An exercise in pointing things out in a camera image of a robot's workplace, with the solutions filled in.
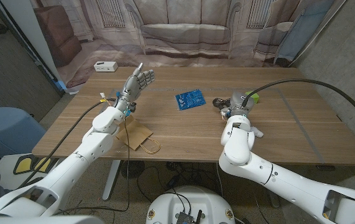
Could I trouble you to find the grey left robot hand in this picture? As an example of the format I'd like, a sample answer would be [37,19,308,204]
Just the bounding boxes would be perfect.
[114,62,155,114]

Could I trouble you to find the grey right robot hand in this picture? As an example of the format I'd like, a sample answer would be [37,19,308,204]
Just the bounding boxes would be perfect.
[220,91,256,118]

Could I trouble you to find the black grip strengthener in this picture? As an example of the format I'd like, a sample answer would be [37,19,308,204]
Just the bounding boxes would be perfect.
[212,97,231,110]

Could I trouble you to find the green cube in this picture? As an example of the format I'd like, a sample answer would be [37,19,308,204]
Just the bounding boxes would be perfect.
[245,91,260,105]

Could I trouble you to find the brown paper bag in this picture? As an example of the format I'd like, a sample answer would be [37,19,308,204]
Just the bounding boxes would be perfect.
[116,115,162,155]

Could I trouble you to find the blue gel bag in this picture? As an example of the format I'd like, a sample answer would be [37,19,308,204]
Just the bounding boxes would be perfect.
[175,89,206,111]

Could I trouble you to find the white power box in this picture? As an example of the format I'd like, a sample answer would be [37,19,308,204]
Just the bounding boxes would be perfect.
[93,61,119,73]

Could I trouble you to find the printed sofa backdrop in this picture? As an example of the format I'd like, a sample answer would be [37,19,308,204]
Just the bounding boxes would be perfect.
[29,0,336,88]

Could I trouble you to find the black floor fan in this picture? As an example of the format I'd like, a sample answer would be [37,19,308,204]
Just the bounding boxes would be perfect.
[121,160,146,180]

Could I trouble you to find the white table leg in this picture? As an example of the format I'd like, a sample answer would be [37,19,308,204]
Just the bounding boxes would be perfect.
[102,159,122,201]

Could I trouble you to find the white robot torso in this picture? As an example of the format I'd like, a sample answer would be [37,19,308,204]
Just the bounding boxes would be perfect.
[145,185,236,224]

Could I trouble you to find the blue plastic bin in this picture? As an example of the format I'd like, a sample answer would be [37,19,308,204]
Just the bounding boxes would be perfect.
[0,107,47,159]

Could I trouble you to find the white board with yellow marks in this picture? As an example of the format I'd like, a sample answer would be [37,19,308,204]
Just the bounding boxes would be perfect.
[0,154,53,187]

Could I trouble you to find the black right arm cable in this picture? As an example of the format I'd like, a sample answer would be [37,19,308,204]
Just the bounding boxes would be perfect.
[241,78,355,136]

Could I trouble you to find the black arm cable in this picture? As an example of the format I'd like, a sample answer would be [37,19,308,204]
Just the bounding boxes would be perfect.
[17,98,118,189]
[241,78,355,136]

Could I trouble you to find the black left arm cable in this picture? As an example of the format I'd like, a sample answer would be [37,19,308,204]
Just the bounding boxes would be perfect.
[17,98,118,189]

